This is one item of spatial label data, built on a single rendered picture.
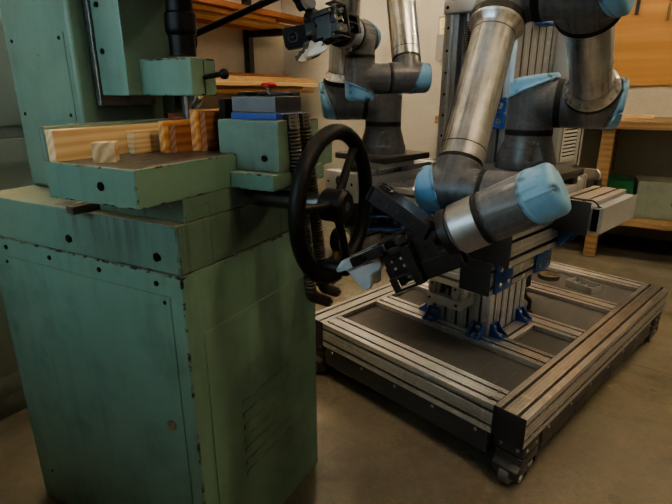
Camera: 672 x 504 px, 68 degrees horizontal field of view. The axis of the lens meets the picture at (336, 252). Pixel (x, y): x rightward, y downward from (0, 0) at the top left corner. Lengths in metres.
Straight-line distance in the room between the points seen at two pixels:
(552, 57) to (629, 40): 2.30
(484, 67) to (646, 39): 3.19
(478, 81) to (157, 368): 0.76
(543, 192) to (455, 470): 1.03
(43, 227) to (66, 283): 0.12
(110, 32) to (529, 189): 0.83
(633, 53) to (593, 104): 2.78
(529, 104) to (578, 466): 1.01
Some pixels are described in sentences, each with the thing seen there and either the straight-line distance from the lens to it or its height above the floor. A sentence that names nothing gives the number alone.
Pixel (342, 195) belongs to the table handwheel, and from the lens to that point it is 0.88.
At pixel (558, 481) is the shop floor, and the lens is 1.60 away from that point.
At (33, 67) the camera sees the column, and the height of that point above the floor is 1.06.
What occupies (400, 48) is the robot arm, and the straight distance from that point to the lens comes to 1.36.
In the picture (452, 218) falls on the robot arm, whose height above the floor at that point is 0.84.
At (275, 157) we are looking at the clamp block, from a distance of 0.89.
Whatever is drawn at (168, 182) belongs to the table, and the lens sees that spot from 0.82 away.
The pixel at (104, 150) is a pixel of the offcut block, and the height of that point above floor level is 0.92.
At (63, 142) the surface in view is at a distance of 0.92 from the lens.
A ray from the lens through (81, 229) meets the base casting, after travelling 1.04.
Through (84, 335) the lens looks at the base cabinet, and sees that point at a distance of 1.14.
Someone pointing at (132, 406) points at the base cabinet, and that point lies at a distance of 1.12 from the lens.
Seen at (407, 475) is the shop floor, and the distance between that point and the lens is 1.51.
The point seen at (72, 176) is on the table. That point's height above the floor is 0.88.
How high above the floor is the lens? 1.01
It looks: 18 degrees down
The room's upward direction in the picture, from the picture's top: straight up
